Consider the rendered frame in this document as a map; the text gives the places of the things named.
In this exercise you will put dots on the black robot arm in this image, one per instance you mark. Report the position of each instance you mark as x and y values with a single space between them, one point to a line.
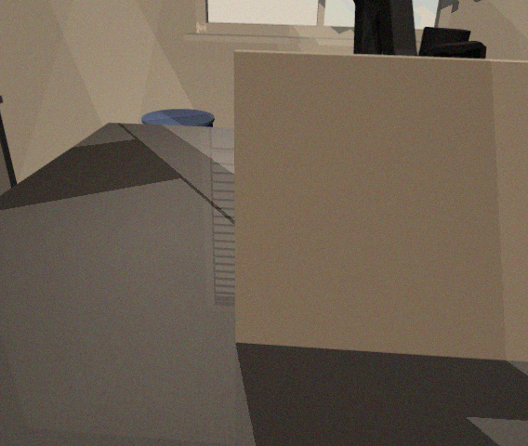
386 27

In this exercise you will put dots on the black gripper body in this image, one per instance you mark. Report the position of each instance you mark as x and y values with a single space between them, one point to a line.
461 50

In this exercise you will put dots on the tan flat board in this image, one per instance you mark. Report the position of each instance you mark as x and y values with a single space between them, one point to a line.
381 203

